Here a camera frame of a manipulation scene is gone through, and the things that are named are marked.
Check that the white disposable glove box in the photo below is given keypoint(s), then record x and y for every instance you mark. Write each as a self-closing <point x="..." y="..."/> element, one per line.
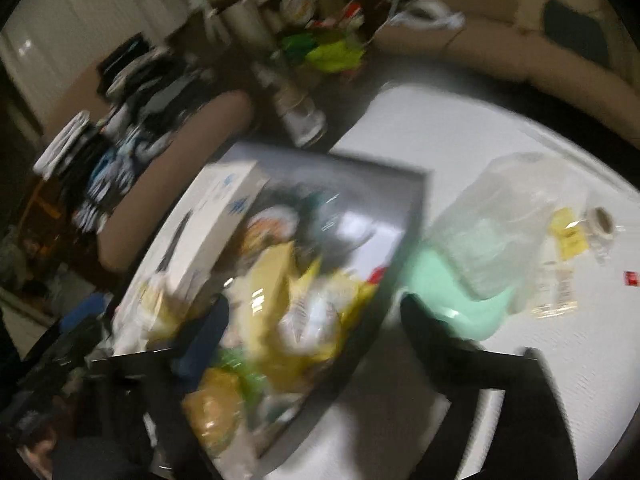
<point x="215" y="220"/>

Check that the yellow snack bag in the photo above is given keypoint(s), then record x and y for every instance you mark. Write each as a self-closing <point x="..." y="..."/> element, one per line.
<point x="265" y="290"/>

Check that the brown armchair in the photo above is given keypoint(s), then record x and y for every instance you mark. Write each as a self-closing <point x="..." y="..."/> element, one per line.
<point x="200" y="130"/>

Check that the bright green bag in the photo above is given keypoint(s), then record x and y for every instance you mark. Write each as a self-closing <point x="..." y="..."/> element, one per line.
<point x="330" y="52"/>

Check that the yellow white snack packet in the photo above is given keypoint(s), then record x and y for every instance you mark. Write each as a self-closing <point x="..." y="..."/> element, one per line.
<point x="310" y="325"/>

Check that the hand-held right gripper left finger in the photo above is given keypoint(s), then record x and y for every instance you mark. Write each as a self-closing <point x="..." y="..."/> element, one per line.
<point x="200" y="340"/>

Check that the round white tin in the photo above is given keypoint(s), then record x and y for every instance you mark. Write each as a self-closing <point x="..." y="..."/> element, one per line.
<point x="299" y="7"/>

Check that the white plastic bag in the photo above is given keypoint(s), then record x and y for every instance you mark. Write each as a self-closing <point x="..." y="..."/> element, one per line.
<point x="430" y="14"/>

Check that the small red wrapper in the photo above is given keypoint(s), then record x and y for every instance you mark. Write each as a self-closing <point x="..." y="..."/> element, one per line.
<point x="633" y="279"/>

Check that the pile of folded clothes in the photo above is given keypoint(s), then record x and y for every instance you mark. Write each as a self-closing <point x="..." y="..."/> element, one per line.
<point x="140" y="110"/>

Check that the yellow wrapper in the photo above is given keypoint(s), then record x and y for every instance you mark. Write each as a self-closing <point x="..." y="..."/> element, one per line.
<point x="567" y="230"/>

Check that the clear glass bowl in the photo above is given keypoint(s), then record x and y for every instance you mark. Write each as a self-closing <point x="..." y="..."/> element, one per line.
<point x="450" y="300"/>

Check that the orange yellow snack packet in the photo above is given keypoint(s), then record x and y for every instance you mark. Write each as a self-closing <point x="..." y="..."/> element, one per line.
<point x="212" y="410"/>

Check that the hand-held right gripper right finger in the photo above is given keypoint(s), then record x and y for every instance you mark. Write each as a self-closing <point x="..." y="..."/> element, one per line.
<point x="430" y="330"/>

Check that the tape roll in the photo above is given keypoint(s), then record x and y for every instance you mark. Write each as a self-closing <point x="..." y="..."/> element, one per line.
<point x="600" y="222"/>

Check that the beige sofa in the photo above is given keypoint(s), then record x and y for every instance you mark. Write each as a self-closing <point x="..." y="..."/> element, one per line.
<point x="500" y="30"/>

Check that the white plastic bottle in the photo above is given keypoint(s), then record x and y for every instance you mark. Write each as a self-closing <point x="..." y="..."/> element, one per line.
<point x="305" y="115"/>

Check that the black cushion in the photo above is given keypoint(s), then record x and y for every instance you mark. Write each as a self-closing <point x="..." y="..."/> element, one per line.
<point x="575" y="32"/>

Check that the clear plastic bag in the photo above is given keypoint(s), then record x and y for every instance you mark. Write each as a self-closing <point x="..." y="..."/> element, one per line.
<point x="505" y="220"/>

